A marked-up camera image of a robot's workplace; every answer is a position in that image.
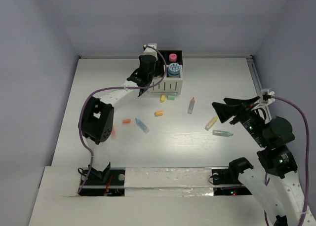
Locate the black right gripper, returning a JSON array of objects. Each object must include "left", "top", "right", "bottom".
[{"left": 211, "top": 95, "right": 269, "bottom": 146}]

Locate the yellow highlighter marker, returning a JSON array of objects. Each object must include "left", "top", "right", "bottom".
[{"left": 205, "top": 116, "right": 218, "bottom": 131}]

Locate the yellow marker cap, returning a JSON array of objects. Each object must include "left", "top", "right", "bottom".
[{"left": 160, "top": 94, "right": 165, "bottom": 103}]

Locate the pink-capped tube of crayons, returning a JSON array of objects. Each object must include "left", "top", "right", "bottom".
[{"left": 168, "top": 53, "right": 177, "bottom": 62}]

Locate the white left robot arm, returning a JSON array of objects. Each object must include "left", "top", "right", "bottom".
[{"left": 78, "top": 50, "right": 167, "bottom": 184}]

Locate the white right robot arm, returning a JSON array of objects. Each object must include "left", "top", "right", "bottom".
[{"left": 209, "top": 92, "right": 316, "bottom": 226}]

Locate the green highlighter marker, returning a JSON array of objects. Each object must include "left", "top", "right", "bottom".
[{"left": 212, "top": 130, "right": 234, "bottom": 137}]

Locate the white slotted organizer box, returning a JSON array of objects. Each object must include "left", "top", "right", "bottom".
[{"left": 148, "top": 65, "right": 183, "bottom": 95}]

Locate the green marker cap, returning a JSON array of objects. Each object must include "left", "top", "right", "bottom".
[{"left": 167, "top": 95, "right": 175, "bottom": 100}]

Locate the orange marker cap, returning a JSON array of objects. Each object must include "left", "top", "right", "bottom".
[{"left": 154, "top": 111, "right": 163, "bottom": 117}]

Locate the orange highlighter marker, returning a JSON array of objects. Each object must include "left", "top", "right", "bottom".
[{"left": 187, "top": 97, "right": 195, "bottom": 114}]

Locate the small orange cap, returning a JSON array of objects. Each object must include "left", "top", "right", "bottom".
[{"left": 122, "top": 119, "right": 131, "bottom": 125}]

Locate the blue highlighter marker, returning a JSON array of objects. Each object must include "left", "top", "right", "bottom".
[{"left": 135, "top": 118, "right": 150, "bottom": 134}]

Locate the black slotted organizer box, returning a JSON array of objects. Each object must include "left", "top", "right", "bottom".
[{"left": 159, "top": 50, "right": 183, "bottom": 65}]

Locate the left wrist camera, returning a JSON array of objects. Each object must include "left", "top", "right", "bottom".
[{"left": 143, "top": 43, "right": 158, "bottom": 60}]

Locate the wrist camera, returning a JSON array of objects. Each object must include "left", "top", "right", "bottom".
[
  {"left": 254, "top": 88, "right": 275, "bottom": 109},
  {"left": 143, "top": 43, "right": 158, "bottom": 60}
]

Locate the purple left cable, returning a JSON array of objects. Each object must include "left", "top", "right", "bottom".
[{"left": 78, "top": 45, "right": 167, "bottom": 194}]

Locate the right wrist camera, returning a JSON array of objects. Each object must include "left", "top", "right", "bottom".
[{"left": 254, "top": 88, "right": 275, "bottom": 109}]

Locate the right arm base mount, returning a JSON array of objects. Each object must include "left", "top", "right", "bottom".
[{"left": 208, "top": 168, "right": 251, "bottom": 196}]

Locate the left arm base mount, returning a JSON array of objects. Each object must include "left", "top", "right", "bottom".
[{"left": 78, "top": 163, "right": 125, "bottom": 196}]

